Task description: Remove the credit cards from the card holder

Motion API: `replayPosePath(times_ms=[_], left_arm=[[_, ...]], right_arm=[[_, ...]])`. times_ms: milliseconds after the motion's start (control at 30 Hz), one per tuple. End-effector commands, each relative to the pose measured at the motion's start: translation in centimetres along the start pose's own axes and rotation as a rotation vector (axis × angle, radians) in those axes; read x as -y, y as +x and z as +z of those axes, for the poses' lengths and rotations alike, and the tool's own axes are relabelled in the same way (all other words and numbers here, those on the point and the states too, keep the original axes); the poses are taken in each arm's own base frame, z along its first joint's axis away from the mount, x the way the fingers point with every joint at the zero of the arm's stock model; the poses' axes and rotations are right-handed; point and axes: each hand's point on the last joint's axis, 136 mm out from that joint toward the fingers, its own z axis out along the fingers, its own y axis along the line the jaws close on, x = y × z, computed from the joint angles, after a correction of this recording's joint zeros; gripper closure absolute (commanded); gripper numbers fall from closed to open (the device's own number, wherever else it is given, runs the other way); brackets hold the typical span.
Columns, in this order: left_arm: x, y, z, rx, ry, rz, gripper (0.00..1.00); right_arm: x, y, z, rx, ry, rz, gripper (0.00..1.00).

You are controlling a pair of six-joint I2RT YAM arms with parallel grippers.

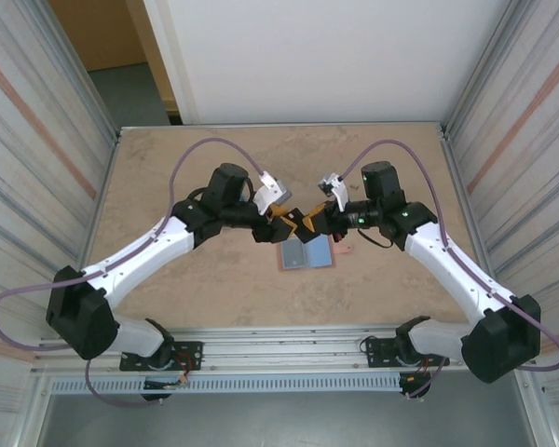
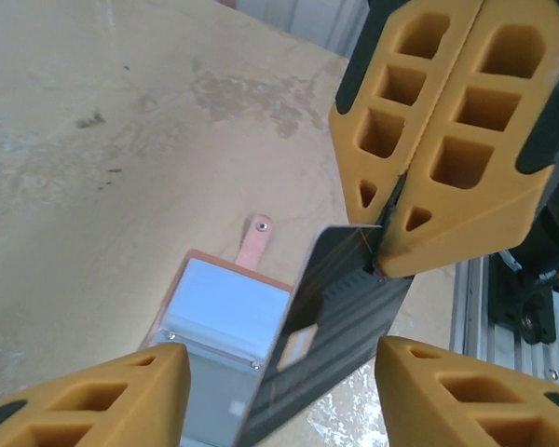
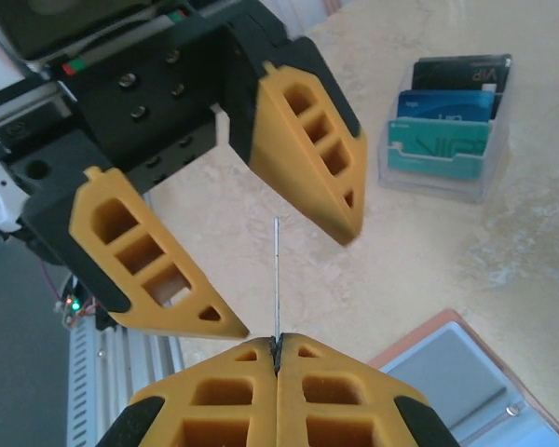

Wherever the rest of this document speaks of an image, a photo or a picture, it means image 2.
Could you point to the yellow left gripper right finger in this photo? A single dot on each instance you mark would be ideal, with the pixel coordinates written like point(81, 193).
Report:
point(470, 405)

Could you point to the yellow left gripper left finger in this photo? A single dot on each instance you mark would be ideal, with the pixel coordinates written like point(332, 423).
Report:
point(98, 405)

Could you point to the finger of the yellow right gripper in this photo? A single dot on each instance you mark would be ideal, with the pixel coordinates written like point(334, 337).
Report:
point(508, 186)
point(349, 139)

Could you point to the black credit card orange lines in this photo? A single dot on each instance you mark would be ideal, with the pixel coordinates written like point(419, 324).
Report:
point(335, 316)

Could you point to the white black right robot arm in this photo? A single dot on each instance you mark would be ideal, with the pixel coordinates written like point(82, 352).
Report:
point(526, 316)

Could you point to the translucent corrugated side panel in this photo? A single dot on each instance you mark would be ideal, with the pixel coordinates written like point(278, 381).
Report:
point(317, 23)

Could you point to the aluminium mounting rail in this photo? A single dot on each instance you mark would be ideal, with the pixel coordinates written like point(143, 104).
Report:
point(470, 316)

